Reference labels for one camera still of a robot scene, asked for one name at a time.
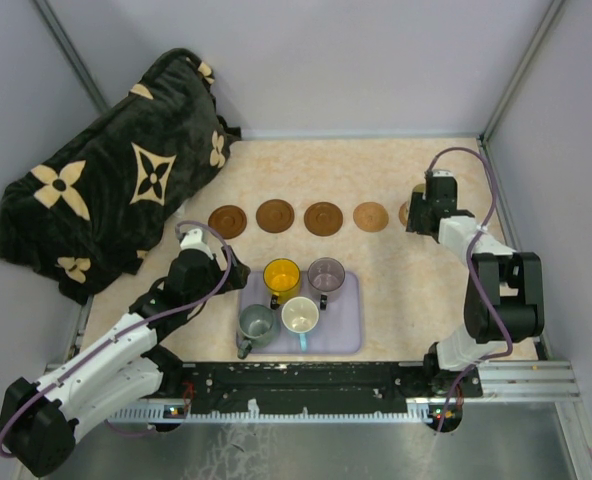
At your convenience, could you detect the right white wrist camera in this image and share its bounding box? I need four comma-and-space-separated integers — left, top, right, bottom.
426, 169, 453, 178

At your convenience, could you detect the yellow transparent mug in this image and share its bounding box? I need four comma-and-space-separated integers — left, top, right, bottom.
263, 258, 301, 310

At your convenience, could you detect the grey ceramic mug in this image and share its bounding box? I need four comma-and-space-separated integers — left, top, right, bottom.
237, 304, 280, 360

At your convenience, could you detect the black floral plush blanket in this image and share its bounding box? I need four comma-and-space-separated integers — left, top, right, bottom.
0, 48, 241, 303

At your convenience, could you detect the light woven rattan coaster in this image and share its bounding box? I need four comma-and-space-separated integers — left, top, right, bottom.
353, 202, 389, 233

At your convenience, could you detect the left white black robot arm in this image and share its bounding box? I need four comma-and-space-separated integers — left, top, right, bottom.
0, 246, 250, 477

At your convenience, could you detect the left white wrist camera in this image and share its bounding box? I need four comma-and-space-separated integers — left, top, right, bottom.
180, 227, 212, 258

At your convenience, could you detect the lavender plastic tray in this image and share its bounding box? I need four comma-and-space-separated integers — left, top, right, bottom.
252, 271, 363, 356

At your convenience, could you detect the purple transparent mug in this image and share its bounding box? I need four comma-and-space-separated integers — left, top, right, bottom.
306, 257, 346, 311

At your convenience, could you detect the white mug blue handle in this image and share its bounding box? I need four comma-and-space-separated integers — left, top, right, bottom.
281, 296, 320, 352

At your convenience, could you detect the dark brown wooden coaster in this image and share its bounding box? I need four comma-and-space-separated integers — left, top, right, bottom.
208, 205, 247, 240

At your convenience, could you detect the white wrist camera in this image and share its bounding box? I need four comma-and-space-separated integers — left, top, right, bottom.
426, 169, 453, 178
180, 227, 212, 258

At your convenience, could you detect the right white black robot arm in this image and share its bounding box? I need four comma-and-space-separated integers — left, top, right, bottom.
406, 170, 545, 396

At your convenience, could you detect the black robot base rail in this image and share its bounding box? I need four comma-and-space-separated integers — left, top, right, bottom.
146, 362, 457, 414

